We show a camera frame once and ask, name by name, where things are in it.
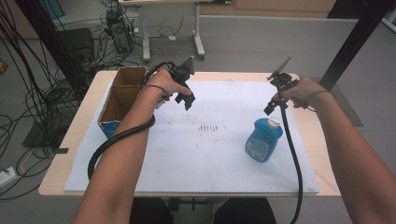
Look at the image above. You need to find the person's leg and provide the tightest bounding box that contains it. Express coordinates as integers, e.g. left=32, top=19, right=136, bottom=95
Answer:
left=129, top=197, right=176, bottom=224
left=213, top=197, right=278, bottom=224

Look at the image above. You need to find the black corrugated right gripper cable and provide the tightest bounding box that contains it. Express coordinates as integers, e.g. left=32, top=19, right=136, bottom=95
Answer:
left=279, top=104, right=304, bottom=224

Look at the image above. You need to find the black cable under desk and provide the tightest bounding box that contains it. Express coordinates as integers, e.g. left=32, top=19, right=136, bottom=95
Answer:
left=148, top=16, right=185, bottom=40

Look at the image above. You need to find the person's left leg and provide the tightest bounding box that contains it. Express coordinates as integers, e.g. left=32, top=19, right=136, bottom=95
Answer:
left=129, top=197, right=176, bottom=224

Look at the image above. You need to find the black floor mat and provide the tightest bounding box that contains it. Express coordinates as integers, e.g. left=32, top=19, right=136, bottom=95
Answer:
left=21, top=120, right=73, bottom=148

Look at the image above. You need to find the black computer tower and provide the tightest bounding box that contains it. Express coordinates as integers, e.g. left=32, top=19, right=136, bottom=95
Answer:
left=106, top=8, right=134, bottom=54

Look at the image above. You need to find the black metal stand post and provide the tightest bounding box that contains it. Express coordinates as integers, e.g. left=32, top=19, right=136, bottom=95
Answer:
left=13, top=0, right=90, bottom=91
left=318, top=0, right=396, bottom=91

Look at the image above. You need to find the teal panel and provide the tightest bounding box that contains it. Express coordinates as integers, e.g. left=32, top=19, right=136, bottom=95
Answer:
left=38, top=0, right=66, bottom=21

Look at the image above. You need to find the thin right wrist cord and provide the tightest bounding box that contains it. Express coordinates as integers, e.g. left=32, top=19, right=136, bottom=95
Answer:
left=306, top=89, right=335, bottom=113

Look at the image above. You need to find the wooden cabinet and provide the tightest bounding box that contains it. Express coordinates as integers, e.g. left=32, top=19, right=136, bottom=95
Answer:
left=199, top=0, right=337, bottom=19

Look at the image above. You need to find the white desk frame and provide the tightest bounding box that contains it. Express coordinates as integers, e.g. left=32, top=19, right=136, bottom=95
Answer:
left=118, top=0, right=233, bottom=63

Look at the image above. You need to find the black box on floor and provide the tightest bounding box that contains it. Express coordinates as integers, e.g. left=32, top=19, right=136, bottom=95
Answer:
left=59, top=27, right=96, bottom=62

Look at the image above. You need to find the bundle of black floor cables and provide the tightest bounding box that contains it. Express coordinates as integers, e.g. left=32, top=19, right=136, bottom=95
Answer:
left=0, top=0, right=104, bottom=200

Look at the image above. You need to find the person's right leg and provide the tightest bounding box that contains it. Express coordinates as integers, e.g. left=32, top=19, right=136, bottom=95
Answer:
left=213, top=197, right=278, bottom=224

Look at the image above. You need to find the white table sheet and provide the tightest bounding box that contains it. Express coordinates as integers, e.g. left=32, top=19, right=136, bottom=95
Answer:
left=64, top=79, right=320, bottom=194

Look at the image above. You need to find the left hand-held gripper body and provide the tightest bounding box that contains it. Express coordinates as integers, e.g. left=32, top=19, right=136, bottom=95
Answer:
left=169, top=55, right=195, bottom=85

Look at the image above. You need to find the blue bottle with white cap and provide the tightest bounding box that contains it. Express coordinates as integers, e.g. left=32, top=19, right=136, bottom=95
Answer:
left=245, top=116, right=284, bottom=163

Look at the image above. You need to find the blue cardboard box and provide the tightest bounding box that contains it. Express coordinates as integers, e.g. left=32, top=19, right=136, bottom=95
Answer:
left=97, top=65, right=148, bottom=140

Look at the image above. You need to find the person's left hand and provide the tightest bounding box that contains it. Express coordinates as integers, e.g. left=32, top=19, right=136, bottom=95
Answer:
left=142, top=68, right=192, bottom=109

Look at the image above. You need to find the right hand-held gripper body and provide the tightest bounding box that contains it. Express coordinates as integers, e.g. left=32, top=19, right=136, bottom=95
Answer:
left=266, top=55, right=299, bottom=101

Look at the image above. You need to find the person's right hand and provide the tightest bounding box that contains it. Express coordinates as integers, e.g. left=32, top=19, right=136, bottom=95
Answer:
left=274, top=77, right=328, bottom=110

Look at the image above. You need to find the thin wrist cord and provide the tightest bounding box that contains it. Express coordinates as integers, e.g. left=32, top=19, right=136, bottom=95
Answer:
left=306, top=89, right=335, bottom=113
left=141, top=83, right=171, bottom=97

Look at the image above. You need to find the white power strip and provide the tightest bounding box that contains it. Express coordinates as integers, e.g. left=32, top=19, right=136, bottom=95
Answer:
left=0, top=166, right=17, bottom=189

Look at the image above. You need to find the thin left wrist cord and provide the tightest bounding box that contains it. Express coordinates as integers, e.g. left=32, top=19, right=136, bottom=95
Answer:
left=141, top=83, right=171, bottom=97

